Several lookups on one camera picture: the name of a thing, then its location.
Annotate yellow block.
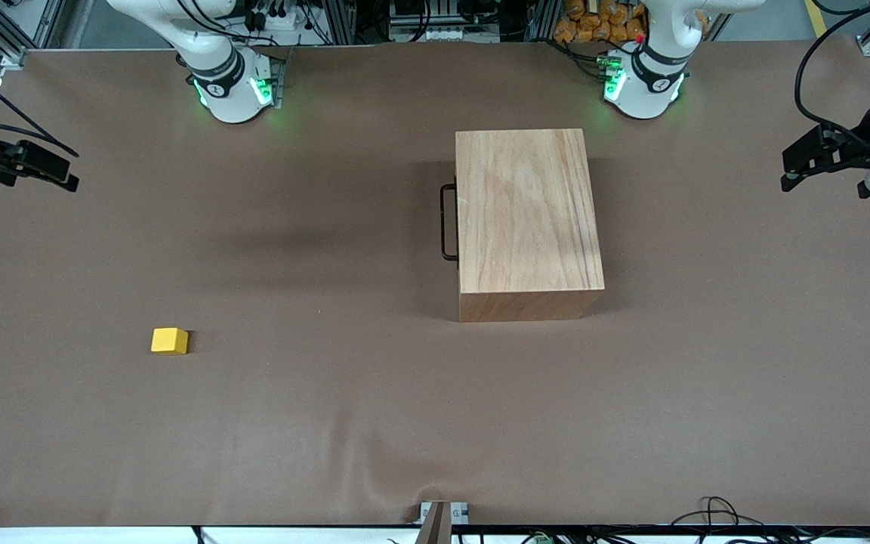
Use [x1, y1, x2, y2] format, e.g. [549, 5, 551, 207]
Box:
[151, 327, 190, 355]

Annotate wooden drawer with black handle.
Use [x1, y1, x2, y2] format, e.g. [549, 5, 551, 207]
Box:
[440, 181, 460, 263]

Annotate light wooden drawer cabinet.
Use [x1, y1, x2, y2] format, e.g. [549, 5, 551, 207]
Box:
[455, 128, 606, 323]

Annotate orange packaged goods pile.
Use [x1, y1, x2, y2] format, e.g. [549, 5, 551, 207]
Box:
[554, 0, 647, 44]

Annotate white power strip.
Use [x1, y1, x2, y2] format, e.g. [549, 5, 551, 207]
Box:
[250, 8, 315, 32]

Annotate brown table cover mat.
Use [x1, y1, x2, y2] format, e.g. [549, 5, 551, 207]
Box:
[0, 34, 870, 527]

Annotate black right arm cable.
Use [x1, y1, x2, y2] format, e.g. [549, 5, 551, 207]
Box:
[0, 59, 79, 158]

